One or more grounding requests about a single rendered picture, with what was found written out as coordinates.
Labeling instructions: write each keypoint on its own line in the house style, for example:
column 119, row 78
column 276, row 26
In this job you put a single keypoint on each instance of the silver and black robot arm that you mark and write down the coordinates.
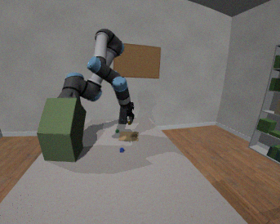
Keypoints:
column 75, row 85

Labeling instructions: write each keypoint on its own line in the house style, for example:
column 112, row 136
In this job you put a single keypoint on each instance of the tan flat mat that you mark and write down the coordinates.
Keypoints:
column 128, row 136

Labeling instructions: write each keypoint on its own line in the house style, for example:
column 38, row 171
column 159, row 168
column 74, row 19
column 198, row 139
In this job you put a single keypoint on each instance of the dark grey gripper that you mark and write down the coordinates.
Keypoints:
column 130, row 114

